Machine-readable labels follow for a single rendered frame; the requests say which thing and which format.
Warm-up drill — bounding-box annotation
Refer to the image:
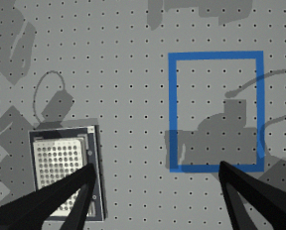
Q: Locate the grey flat base plate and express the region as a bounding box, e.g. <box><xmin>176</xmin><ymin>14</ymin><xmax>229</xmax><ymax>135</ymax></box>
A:
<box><xmin>0</xmin><ymin>0</ymin><xmax>286</xmax><ymax>230</ymax></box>

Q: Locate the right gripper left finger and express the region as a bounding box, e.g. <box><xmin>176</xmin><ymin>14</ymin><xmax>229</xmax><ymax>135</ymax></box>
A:
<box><xmin>0</xmin><ymin>163</ymin><xmax>96</xmax><ymax>230</ymax></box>

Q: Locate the blue tape outline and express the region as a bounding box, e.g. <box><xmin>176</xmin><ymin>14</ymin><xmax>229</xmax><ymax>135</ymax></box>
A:
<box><xmin>168</xmin><ymin>51</ymin><xmax>265</xmax><ymax>173</ymax></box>

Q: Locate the white well plate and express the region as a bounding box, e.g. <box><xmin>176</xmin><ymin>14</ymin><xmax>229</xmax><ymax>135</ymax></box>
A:
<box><xmin>33</xmin><ymin>137</ymin><xmax>87</xmax><ymax>216</ymax></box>

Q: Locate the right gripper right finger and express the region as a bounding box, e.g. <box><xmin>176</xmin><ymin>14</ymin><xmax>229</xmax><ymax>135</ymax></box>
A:
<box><xmin>218</xmin><ymin>161</ymin><xmax>286</xmax><ymax>230</ymax></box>

